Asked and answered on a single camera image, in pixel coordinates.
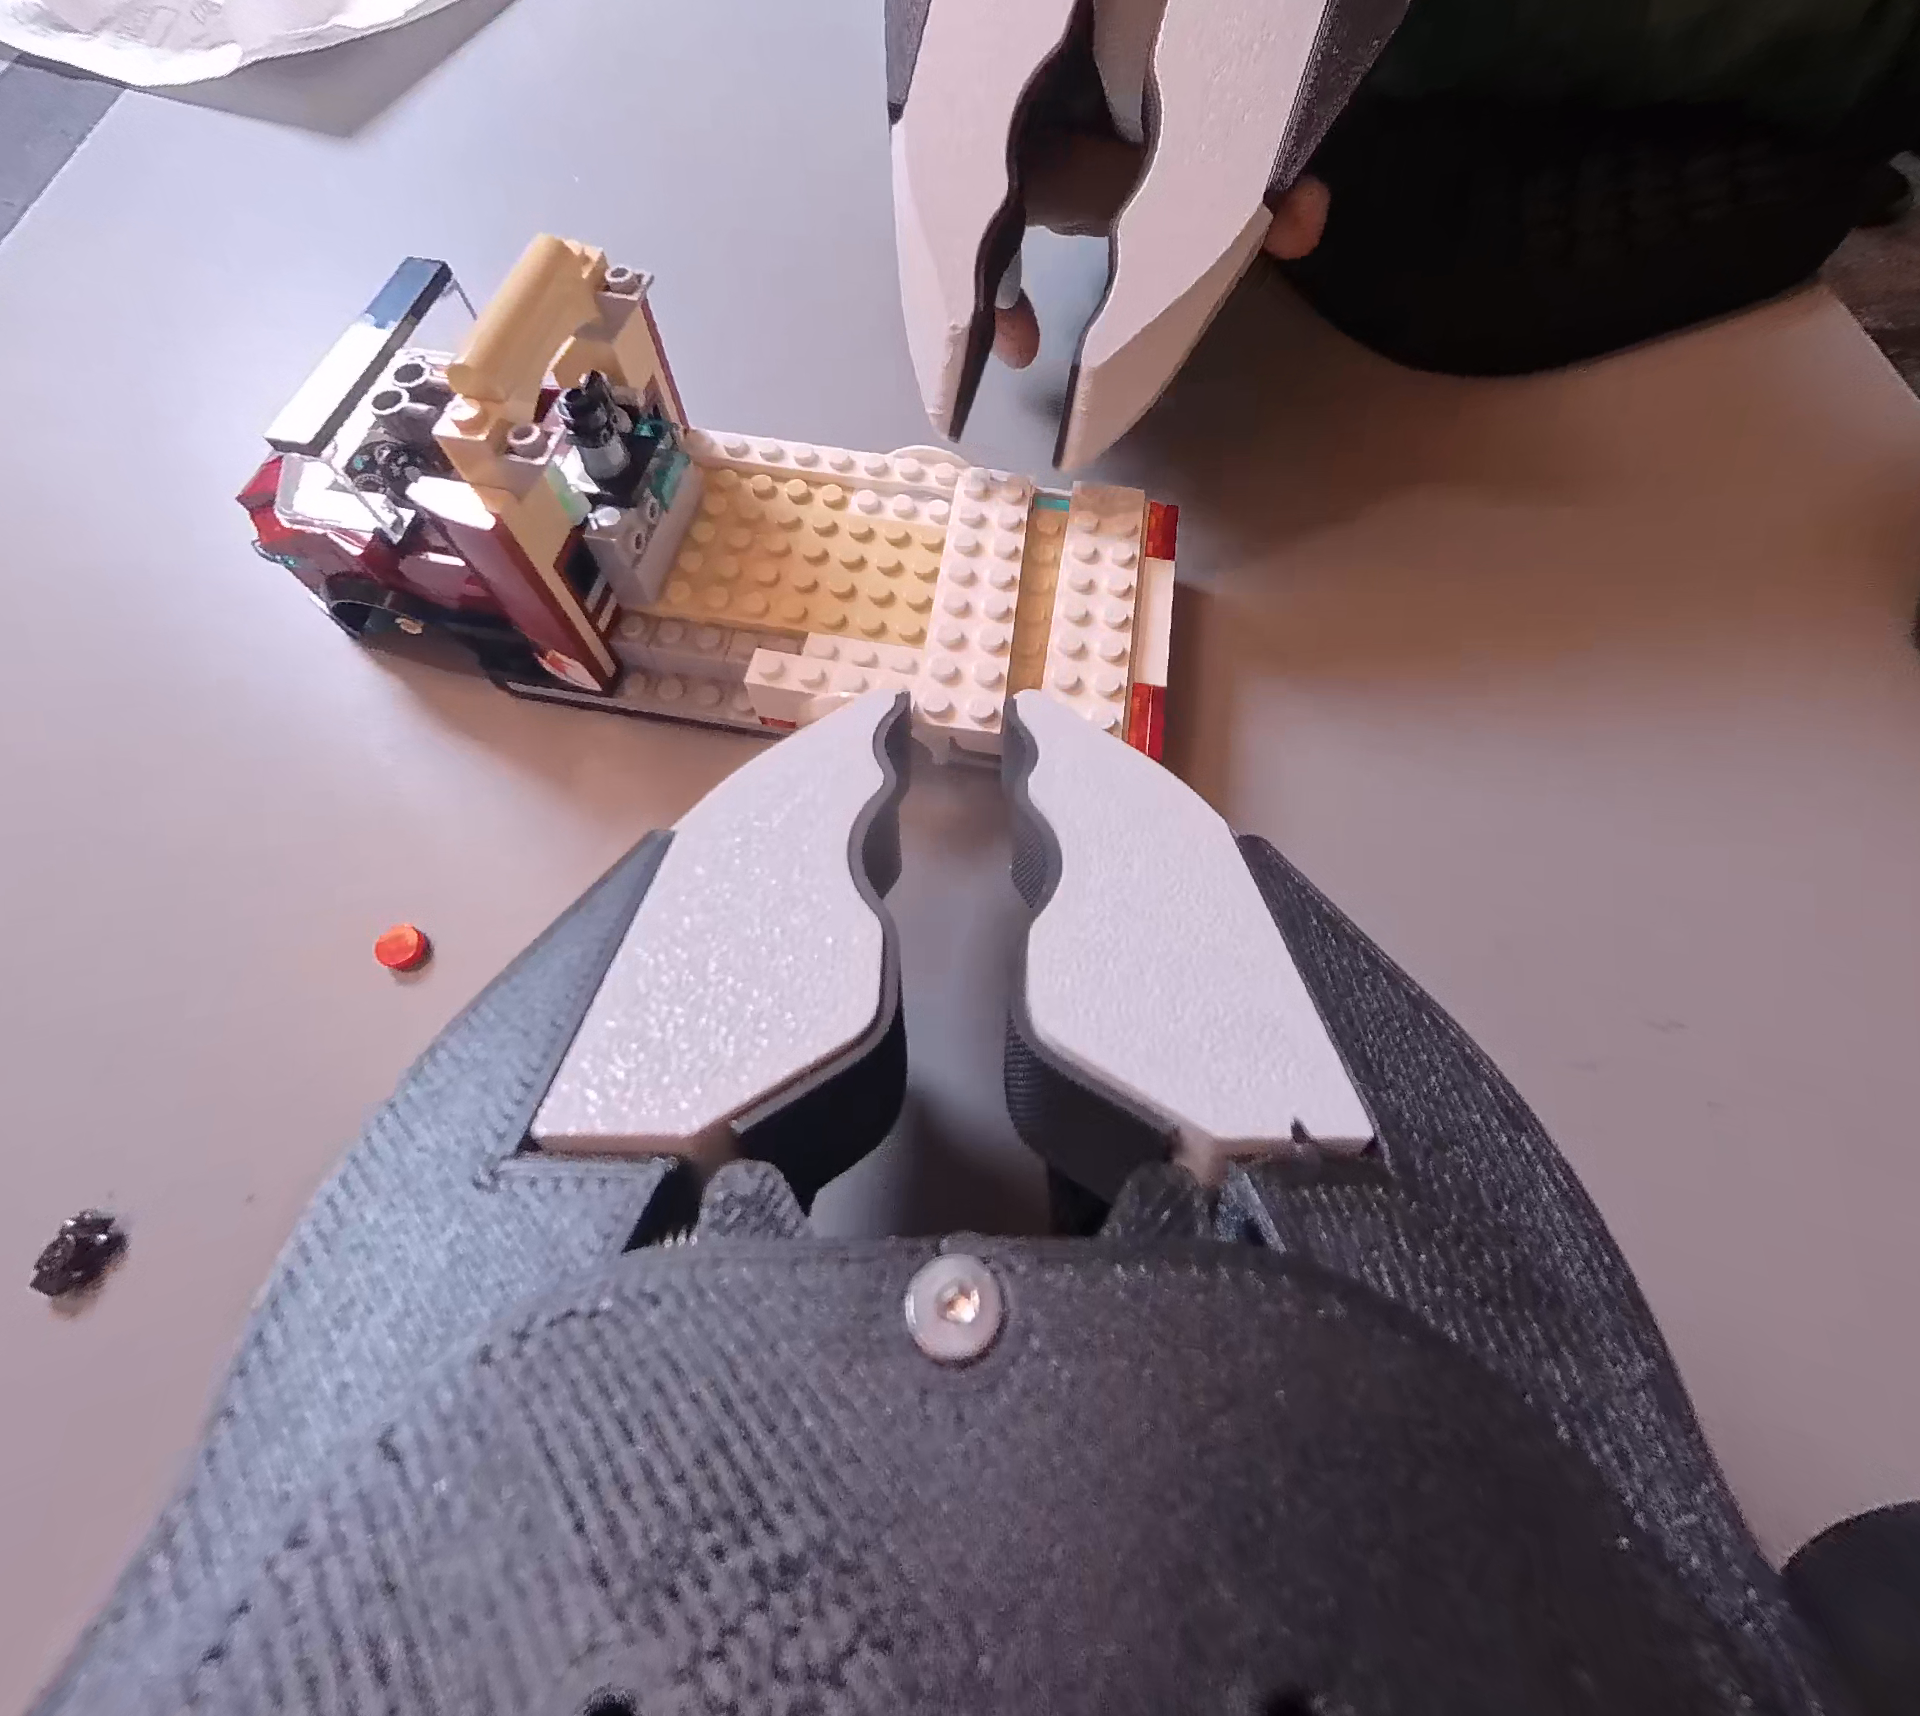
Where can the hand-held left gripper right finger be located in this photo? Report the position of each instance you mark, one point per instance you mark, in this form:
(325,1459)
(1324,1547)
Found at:
(1187,995)

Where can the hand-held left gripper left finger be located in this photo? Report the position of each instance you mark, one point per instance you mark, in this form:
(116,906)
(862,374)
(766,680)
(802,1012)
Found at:
(721,995)

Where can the small black brick piece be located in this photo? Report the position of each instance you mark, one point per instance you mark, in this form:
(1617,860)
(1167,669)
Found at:
(79,1251)

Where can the toy brick truck model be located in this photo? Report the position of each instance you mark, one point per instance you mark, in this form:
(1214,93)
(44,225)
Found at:
(782,579)

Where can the red round stud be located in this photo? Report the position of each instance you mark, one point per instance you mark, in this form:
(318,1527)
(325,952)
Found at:
(403,949)

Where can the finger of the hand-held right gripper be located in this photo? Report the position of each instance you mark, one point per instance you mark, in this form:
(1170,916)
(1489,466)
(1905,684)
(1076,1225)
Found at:
(961,95)
(1216,140)

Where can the black wrist rest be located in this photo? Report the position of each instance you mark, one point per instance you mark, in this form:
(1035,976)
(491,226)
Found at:
(1577,246)

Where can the person's right hand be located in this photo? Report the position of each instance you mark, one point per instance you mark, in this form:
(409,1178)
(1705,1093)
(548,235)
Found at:
(1074,194)

